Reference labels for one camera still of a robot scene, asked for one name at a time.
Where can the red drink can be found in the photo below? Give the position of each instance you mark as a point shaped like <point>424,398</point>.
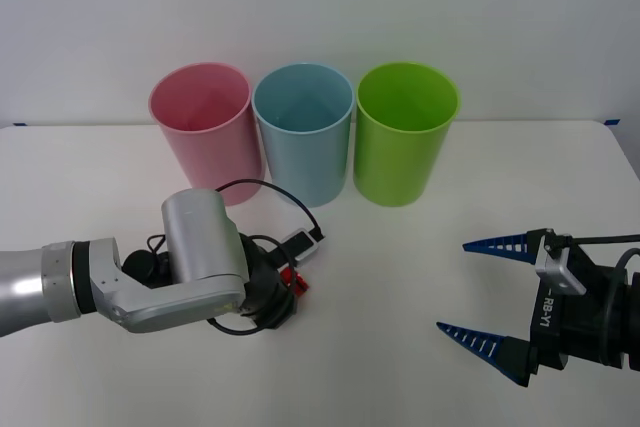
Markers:
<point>292,281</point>

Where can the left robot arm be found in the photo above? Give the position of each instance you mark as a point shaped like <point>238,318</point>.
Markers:
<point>195,237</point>

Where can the green plastic bin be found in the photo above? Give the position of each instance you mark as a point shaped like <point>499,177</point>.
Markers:
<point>395,167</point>

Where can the pale blue plastic bin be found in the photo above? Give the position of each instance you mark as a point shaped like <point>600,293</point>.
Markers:
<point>310,167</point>

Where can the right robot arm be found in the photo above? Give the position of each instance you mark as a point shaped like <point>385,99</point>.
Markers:
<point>632,317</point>

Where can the pink plastic bin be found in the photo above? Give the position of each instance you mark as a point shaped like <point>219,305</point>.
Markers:
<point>220,157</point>

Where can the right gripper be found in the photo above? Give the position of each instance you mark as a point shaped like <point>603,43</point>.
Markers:
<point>550,327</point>

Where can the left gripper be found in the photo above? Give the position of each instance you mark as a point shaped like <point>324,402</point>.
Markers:
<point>286,308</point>

